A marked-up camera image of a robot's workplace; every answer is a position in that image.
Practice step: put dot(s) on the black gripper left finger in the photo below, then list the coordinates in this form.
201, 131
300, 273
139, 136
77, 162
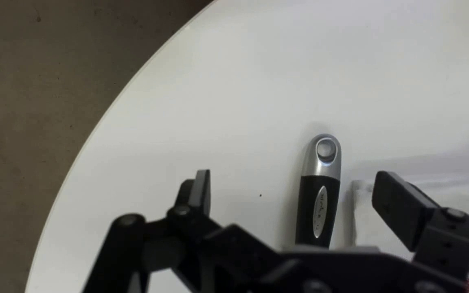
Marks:
153, 255

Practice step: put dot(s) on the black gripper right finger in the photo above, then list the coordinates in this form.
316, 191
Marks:
407, 213

